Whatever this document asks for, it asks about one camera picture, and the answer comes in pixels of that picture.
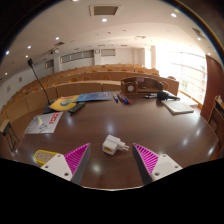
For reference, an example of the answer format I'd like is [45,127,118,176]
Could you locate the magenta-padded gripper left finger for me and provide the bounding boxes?
[39,142,92,186]

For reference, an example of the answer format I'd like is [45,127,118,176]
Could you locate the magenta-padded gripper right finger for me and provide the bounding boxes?
[131,142,183,186]

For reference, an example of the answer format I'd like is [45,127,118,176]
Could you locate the white charger with red switch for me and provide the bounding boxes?
[101,134,130,156]

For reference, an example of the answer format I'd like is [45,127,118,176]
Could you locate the yellow power strip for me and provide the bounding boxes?
[33,149,63,167]

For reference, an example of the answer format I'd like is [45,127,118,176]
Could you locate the white plastic-wrapped magazine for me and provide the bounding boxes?
[23,111,64,135]

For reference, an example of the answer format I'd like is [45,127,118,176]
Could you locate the black gooseneck microphone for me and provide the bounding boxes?
[27,58,58,115]

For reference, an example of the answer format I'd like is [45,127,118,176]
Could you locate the white notebook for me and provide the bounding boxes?
[161,99,195,116]

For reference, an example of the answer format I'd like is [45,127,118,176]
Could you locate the black remote control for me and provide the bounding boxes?
[67,101,86,115]

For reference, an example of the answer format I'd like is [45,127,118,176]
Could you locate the yellow booklet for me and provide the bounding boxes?
[48,94,81,112]

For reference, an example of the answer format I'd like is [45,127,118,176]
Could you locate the black stapler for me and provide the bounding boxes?
[143,90,181,102]

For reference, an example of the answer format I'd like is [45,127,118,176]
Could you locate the wooden shelf unit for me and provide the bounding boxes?
[208,95,224,138]

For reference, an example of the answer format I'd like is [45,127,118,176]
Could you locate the red marker pen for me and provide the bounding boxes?
[119,93,132,105]

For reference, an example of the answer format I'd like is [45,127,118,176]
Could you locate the blue booklet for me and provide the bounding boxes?
[75,91,113,103]

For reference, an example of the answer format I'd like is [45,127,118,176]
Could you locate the rows of wooden auditorium seats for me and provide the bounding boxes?
[0,63,181,124]

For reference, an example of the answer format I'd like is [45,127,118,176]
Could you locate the wooden desk organizer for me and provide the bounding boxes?
[120,76,164,97]

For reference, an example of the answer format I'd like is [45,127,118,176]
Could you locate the large bright window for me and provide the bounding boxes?
[154,49,208,105]

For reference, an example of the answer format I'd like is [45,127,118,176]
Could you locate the small ceiling air vent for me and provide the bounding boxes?
[192,27,206,40]

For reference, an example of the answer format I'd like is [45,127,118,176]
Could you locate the recessed ceiling lights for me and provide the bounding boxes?
[4,0,178,56]

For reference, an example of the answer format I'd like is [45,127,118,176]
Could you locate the large ceiling air vent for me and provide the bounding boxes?
[88,4,122,17]

